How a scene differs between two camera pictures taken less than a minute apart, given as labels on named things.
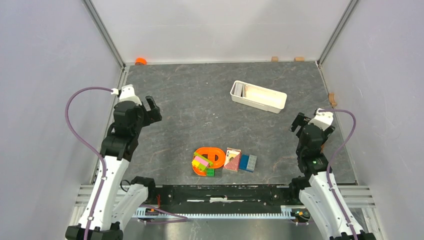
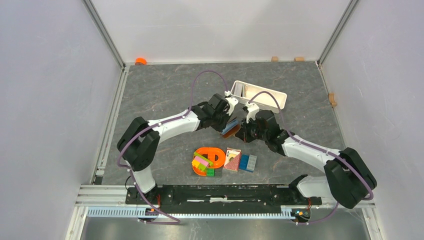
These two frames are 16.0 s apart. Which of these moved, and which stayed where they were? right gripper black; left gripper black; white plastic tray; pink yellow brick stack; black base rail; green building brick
Moved: left gripper black; right gripper black
Stayed: white plastic tray; pink yellow brick stack; green building brick; black base rail
